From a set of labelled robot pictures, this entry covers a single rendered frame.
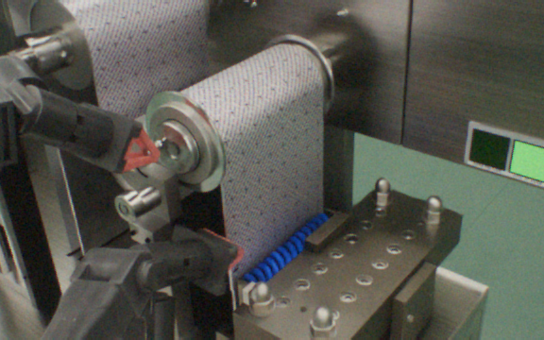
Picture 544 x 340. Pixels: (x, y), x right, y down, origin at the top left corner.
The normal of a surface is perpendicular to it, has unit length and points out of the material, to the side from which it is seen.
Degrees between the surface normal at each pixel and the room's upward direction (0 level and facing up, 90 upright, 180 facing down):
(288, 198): 90
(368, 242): 0
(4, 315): 0
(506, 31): 90
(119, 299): 79
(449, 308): 0
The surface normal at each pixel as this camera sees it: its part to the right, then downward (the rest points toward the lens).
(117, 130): -0.55, -0.22
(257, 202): 0.78, 0.29
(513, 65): -0.62, 0.43
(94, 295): -0.22, -0.78
